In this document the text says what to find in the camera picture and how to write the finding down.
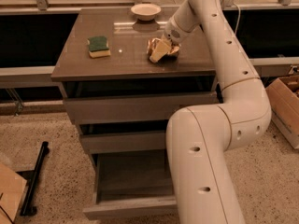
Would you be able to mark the top drawer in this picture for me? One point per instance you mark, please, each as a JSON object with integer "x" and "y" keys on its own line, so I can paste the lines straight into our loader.
{"x": 124, "y": 100}

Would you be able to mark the cardboard box right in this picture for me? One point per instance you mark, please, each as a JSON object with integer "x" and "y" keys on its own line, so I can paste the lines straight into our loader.
{"x": 284, "y": 100}

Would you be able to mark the open bottom drawer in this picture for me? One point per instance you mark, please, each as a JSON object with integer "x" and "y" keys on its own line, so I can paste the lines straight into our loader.
{"x": 132, "y": 184}

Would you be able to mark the black metal bar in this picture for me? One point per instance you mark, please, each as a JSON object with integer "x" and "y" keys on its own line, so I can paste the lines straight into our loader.
{"x": 32, "y": 177}

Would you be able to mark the middle drawer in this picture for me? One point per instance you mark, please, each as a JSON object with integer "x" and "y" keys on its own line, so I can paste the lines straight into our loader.
{"x": 123, "y": 136}

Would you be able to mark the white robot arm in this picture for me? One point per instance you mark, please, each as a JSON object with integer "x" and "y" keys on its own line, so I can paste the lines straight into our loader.
{"x": 197, "y": 136}

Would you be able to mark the white bowl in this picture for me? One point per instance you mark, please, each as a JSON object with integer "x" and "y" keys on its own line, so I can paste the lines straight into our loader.
{"x": 146, "y": 12}

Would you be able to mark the grey drawer cabinet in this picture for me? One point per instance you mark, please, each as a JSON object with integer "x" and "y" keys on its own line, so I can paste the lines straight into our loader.
{"x": 127, "y": 40}

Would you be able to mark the green yellow sponge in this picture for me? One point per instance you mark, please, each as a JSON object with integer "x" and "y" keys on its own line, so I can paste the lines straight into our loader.
{"x": 98, "y": 46}

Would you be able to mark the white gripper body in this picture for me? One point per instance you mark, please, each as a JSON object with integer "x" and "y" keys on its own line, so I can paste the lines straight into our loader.
{"x": 173, "y": 34}

